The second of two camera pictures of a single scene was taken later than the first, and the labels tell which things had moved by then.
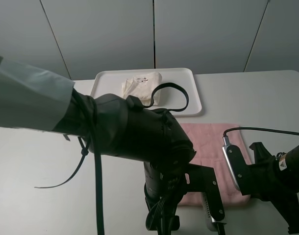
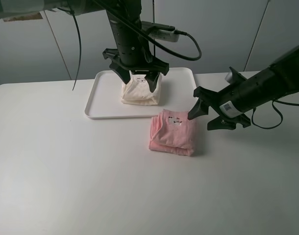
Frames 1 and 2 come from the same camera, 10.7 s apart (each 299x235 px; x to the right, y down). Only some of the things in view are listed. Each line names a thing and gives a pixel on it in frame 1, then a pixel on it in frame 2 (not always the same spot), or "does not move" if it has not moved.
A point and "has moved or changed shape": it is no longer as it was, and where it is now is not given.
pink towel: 206,140 has moved or changed shape
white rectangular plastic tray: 170,97 does not move
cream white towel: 142,87 does not move
